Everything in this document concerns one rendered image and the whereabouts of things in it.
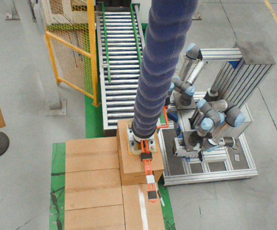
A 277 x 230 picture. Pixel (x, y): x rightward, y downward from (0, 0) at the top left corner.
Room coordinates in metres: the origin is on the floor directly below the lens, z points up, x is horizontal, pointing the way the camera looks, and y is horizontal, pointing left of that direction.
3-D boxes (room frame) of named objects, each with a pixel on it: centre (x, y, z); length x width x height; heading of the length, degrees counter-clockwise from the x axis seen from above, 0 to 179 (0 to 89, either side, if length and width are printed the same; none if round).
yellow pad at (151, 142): (1.25, -0.16, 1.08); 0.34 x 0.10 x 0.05; 17
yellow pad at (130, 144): (1.19, 0.03, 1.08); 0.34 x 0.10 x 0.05; 17
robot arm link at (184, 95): (1.80, -0.47, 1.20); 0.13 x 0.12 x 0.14; 67
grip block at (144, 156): (0.98, -0.14, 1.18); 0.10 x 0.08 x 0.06; 107
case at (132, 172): (1.21, -0.07, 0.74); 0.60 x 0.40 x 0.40; 18
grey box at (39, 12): (2.03, 1.13, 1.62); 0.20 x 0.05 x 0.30; 17
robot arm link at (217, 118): (1.10, -0.54, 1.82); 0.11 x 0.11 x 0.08; 42
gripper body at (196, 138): (1.02, -0.47, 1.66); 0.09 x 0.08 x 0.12; 106
